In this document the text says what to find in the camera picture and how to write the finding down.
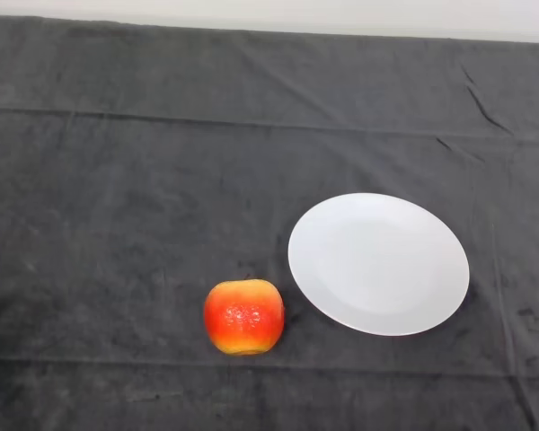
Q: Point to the red yellow apple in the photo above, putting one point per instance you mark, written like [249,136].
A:
[244,316]

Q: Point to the white round plate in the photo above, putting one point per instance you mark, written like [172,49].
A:
[379,265]

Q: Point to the dark grey table cloth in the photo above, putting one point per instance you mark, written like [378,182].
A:
[117,179]

